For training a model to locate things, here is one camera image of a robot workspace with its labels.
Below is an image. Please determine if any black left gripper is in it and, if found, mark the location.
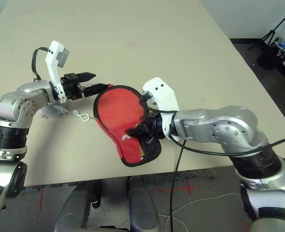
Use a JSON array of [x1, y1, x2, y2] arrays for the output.
[[60, 71, 108, 100]]

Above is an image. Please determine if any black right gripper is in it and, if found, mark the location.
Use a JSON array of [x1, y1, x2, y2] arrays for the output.
[[125, 113, 165, 145]]

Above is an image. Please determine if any black red paddle case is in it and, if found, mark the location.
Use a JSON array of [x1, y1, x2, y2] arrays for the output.
[[93, 84, 162, 167]]

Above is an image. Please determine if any red tape cross mark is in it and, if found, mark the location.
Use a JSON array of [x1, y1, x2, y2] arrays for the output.
[[151, 179, 196, 195]]

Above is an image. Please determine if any grey robot right leg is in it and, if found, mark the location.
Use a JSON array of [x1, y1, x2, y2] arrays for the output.
[[128, 176, 161, 232]]

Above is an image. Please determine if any grey robot leg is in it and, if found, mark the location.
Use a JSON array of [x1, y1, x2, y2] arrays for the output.
[[54, 182, 102, 232], [128, 176, 161, 232]]

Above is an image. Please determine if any grey robot torso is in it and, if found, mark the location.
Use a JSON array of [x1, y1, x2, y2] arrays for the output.
[[79, 225, 133, 232]]

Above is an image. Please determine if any grey robot left leg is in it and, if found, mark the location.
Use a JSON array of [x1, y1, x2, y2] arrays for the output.
[[54, 182, 102, 232]]

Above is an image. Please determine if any red tape strip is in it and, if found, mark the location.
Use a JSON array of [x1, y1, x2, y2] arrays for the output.
[[39, 188, 45, 211]]

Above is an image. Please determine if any black waste bin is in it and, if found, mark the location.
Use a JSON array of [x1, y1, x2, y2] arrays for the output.
[[257, 44, 282, 71]]

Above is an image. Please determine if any black tripod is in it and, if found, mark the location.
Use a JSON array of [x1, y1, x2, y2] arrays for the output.
[[247, 8, 285, 50]]

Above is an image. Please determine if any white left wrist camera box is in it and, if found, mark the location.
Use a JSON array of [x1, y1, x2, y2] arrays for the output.
[[45, 40, 70, 104]]

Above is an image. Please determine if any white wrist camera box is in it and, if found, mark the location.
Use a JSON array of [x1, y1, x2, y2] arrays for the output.
[[142, 77, 180, 116], [45, 40, 70, 104]]

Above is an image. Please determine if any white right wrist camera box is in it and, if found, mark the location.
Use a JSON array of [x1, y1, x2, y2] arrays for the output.
[[142, 77, 180, 116]]

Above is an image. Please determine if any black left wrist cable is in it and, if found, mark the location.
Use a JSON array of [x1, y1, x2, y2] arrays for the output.
[[31, 47, 51, 82]]

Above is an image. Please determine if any thin white floor cable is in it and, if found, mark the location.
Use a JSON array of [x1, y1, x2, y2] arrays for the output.
[[165, 193, 242, 232]]

